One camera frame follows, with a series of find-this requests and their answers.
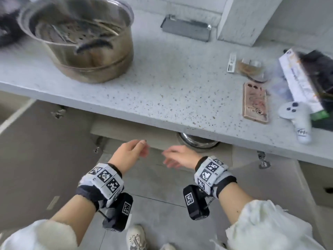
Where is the person's left hand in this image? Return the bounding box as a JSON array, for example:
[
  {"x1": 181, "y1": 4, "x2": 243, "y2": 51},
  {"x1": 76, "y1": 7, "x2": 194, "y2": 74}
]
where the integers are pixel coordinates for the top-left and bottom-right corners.
[{"x1": 108, "y1": 139, "x2": 150, "y2": 176}]

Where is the person's right hand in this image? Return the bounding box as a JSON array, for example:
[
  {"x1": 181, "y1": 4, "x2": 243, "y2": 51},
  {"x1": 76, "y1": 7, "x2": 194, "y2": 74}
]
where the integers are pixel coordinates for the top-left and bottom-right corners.
[{"x1": 161, "y1": 145, "x2": 202, "y2": 170}]

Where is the person's left forearm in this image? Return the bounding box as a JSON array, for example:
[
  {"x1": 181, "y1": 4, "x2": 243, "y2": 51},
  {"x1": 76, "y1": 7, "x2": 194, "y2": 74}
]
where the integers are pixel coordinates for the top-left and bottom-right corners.
[{"x1": 49, "y1": 195, "x2": 98, "y2": 246}]

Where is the person's right forearm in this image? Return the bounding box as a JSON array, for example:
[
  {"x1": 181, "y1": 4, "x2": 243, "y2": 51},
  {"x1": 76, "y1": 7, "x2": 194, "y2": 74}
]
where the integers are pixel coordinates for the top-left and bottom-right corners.
[{"x1": 218, "y1": 189, "x2": 254, "y2": 225}]

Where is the steel bowl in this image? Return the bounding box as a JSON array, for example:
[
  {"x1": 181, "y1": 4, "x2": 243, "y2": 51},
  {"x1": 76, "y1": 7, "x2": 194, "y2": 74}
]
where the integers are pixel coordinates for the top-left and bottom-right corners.
[{"x1": 177, "y1": 132, "x2": 221, "y2": 152}]

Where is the metal cabinet hinge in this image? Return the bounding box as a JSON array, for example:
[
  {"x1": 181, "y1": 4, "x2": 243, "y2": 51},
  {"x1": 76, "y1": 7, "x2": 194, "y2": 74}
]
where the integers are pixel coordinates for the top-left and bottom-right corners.
[
  {"x1": 257, "y1": 151, "x2": 271, "y2": 170},
  {"x1": 51, "y1": 106, "x2": 67, "y2": 119},
  {"x1": 94, "y1": 137, "x2": 105, "y2": 154}
]

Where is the marker-patterned right wrist band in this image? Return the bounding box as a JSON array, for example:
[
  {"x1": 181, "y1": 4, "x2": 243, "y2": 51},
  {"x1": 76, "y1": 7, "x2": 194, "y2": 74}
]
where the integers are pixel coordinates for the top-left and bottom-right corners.
[{"x1": 194, "y1": 156, "x2": 238, "y2": 200}]

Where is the marker-patterned wrist band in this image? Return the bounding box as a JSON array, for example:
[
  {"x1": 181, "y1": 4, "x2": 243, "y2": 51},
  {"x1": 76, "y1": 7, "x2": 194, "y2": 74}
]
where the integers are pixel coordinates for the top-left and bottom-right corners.
[
  {"x1": 76, "y1": 162, "x2": 124, "y2": 212},
  {"x1": 194, "y1": 156, "x2": 238, "y2": 200}
]

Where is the marker-patterned left wrist band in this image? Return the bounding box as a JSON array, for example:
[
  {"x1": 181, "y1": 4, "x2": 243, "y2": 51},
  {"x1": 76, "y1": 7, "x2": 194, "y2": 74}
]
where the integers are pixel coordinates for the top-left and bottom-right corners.
[{"x1": 76, "y1": 162, "x2": 124, "y2": 212}]

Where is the large stainless steel pot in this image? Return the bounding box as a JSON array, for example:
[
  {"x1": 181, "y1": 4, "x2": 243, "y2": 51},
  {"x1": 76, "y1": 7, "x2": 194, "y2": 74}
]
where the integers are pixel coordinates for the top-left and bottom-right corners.
[{"x1": 17, "y1": 0, "x2": 135, "y2": 84}]

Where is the rose gold smartphone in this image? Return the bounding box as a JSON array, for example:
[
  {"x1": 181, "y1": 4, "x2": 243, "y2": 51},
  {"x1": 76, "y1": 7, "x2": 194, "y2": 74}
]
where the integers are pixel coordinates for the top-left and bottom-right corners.
[{"x1": 242, "y1": 82, "x2": 269, "y2": 125}]

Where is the small white plastic piece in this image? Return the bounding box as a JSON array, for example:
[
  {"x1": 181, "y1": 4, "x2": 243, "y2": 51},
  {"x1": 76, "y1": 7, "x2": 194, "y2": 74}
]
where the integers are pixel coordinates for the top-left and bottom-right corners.
[{"x1": 227, "y1": 52, "x2": 237, "y2": 73}]

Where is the clear bag with brown contents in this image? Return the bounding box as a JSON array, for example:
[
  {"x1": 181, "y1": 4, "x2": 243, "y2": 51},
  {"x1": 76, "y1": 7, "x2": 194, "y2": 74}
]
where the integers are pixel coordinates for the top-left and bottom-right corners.
[{"x1": 237, "y1": 58, "x2": 269, "y2": 84}]

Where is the white jacket sleeve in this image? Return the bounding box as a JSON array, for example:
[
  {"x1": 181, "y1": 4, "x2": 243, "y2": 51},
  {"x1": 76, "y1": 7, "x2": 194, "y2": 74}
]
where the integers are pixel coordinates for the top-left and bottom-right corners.
[
  {"x1": 0, "y1": 219, "x2": 78, "y2": 250},
  {"x1": 210, "y1": 200, "x2": 326, "y2": 250}
]

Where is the small metal tray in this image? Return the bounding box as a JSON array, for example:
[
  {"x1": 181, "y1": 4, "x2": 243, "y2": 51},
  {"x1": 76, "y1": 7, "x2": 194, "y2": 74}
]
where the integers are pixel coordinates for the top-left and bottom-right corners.
[{"x1": 160, "y1": 14, "x2": 212, "y2": 43}]

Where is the white handheld controller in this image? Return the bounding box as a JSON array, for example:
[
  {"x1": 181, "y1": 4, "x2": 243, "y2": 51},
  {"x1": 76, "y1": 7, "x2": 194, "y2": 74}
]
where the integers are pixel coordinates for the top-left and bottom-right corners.
[{"x1": 278, "y1": 101, "x2": 313, "y2": 145}]

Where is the perforated steel steamer plate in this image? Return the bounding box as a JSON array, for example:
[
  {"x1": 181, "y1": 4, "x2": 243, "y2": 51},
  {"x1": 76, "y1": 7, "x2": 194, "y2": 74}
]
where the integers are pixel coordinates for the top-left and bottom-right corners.
[{"x1": 35, "y1": 19, "x2": 123, "y2": 44}]

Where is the beige cabinet door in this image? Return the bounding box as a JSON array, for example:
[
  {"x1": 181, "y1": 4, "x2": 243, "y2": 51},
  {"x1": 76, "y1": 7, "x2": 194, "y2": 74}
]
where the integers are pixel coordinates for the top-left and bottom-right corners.
[{"x1": 299, "y1": 161, "x2": 333, "y2": 207}]

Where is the long white cardboard box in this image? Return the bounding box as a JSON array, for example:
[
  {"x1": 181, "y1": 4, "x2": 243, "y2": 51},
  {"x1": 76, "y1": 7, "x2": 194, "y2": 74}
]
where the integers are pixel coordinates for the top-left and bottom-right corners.
[{"x1": 279, "y1": 48, "x2": 330, "y2": 120}]

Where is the black bag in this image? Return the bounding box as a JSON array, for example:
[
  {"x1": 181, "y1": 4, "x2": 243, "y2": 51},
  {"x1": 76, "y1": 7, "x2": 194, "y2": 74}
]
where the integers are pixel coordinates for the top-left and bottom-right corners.
[{"x1": 299, "y1": 50, "x2": 333, "y2": 129}]

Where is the dark fuzzy object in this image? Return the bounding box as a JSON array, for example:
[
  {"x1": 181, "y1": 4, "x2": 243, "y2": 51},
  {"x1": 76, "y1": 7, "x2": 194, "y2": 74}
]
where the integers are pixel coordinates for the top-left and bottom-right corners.
[{"x1": 0, "y1": 0, "x2": 25, "y2": 48}]

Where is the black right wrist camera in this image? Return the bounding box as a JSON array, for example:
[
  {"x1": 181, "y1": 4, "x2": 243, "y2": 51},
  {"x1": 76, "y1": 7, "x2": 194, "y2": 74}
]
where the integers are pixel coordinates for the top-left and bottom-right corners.
[{"x1": 183, "y1": 185, "x2": 210, "y2": 221}]

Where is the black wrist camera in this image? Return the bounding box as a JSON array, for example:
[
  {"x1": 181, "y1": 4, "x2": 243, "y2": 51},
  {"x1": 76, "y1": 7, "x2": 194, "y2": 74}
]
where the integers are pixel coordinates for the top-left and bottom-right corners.
[
  {"x1": 102, "y1": 193, "x2": 134, "y2": 232},
  {"x1": 183, "y1": 185, "x2": 210, "y2": 221}
]

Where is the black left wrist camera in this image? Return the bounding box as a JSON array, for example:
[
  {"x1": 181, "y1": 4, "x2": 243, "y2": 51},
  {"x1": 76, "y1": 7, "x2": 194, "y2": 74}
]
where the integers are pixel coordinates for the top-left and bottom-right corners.
[{"x1": 102, "y1": 193, "x2": 134, "y2": 232}]

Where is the black-handled utensil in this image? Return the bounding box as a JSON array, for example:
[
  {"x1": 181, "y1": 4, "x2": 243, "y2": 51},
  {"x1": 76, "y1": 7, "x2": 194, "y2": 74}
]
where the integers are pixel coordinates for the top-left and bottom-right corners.
[{"x1": 75, "y1": 39, "x2": 113, "y2": 55}]

